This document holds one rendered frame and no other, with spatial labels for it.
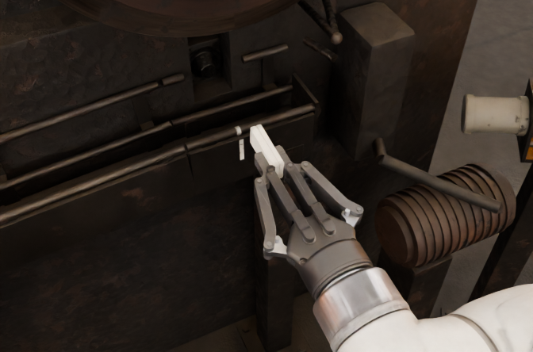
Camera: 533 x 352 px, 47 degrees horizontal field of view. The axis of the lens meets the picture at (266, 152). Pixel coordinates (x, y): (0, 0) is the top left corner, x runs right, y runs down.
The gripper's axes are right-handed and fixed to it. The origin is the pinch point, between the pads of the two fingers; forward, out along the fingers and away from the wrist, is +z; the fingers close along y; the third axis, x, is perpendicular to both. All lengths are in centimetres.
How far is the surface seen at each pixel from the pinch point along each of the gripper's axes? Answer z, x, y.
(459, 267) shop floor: 1, -75, 57
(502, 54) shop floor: 65, -80, 124
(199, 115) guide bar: 13.7, -5.2, -4.0
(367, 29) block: 11.0, 4.8, 20.6
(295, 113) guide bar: 7.5, -3.8, 8.2
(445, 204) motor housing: -6.2, -21.0, 29.8
